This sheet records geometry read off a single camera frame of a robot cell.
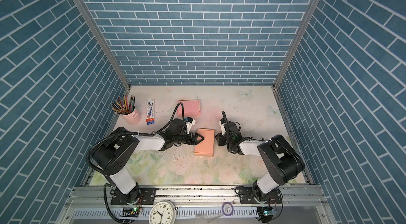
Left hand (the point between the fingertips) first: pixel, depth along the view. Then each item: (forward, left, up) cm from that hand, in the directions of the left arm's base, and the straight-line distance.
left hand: (200, 138), depth 90 cm
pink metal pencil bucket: (+12, +40, +3) cm, 42 cm away
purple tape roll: (-33, -15, -2) cm, 36 cm away
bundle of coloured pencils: (+19, +47, +7) cm, 51 cm away
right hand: (+3, -9, -2) cm, 10 cm away
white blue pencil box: (+21, +34, -3) cm, 40 cm away
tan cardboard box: (-5, -3, 0) cm, 6 cm away
